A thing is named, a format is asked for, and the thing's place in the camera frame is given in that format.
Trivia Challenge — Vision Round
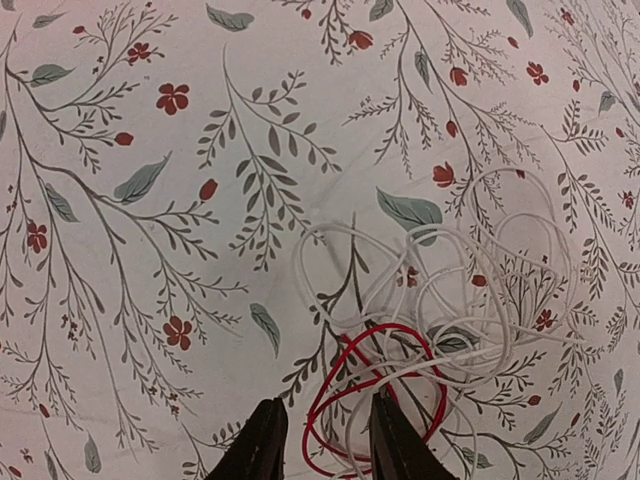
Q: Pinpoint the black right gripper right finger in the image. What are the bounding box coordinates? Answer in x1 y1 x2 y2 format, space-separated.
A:
369 392 453 480

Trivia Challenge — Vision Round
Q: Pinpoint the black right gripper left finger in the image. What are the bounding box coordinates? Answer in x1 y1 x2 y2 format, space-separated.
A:
207 398 289 480

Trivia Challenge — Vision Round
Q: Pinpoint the floral patterned table mat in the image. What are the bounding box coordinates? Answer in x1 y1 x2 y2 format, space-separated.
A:
1 1 639 479

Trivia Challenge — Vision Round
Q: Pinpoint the white thin cable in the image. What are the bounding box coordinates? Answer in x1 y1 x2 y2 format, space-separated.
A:
292 167 584 480

